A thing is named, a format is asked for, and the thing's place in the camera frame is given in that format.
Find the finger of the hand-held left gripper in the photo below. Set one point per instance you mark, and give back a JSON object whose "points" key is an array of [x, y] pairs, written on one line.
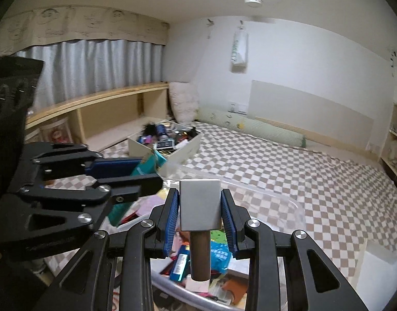
{"points": [[114, 167], [137, 183]]}

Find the grey headboard panel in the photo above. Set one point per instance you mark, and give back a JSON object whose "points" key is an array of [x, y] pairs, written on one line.
{"points": [[315, 110]]}

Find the blue green packet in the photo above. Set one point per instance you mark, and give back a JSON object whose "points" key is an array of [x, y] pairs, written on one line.
{"points": [[221, 252]]}

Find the white wall switch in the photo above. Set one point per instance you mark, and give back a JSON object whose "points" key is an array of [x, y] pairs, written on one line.
{"points": [[239, 107]]}

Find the white shallow box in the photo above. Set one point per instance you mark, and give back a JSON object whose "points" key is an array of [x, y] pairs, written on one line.
{"points": [[376, 272]]}

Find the beige printed valance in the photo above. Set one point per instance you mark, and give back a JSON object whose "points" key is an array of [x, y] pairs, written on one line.
{"points": [[88, 22]]}

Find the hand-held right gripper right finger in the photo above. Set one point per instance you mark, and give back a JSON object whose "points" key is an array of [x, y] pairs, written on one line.
{"points": [[229, 223]]}

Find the fluffy white pillow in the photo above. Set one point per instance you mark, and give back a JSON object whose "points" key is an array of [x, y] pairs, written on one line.
{"points": [[183, 103]]}

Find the wooden shelf unit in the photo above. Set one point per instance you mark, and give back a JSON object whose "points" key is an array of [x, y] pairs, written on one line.
{"points": [[107, 116]]}

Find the round ceiling light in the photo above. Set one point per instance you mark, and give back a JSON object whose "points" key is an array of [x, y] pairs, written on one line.
{"points": [[252, 1]]}

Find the white box of odds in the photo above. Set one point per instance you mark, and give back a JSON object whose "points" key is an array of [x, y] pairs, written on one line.
{"points": [[182, 158]]}

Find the framed picture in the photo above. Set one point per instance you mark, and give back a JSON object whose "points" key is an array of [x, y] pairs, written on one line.
{"points": [[57, 132]]}

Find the clear plastic container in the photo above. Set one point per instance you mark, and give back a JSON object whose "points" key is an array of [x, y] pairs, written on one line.
{"points": [[282, 220]]}

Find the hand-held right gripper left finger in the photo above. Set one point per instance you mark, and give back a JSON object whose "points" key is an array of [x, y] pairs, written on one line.
{"points": [[172, 220]]}

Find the wooden wardrobe shelf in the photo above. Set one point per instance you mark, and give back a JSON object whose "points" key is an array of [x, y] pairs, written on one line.
{"points": [[386, 162]]}

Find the white hanging paper bag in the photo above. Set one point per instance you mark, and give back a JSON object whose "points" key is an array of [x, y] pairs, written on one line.
{"points": [[239, 48]]}

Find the white-headed wooden mallet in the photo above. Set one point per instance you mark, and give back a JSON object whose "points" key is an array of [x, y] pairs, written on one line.
{"points": [[200, 204]]}

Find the grey curtain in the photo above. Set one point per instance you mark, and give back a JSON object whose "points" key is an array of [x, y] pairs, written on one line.
{"points": [[88, 68]]}

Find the green bolster pillow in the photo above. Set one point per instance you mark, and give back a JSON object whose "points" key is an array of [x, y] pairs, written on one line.
{"points": [[250, 126]]}

